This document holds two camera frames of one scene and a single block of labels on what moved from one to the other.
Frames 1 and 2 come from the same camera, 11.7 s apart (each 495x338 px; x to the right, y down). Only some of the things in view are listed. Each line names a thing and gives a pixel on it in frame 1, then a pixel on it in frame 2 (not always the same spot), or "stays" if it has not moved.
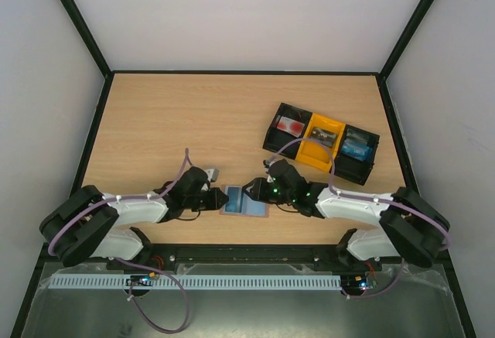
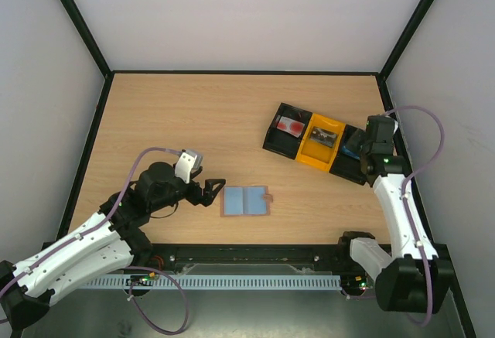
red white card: x=290 y=126 stays
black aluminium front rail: x=325 y=256 stays
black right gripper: x=259 y=191 -> x=358 y=141
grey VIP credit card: x=323 y=135 stays
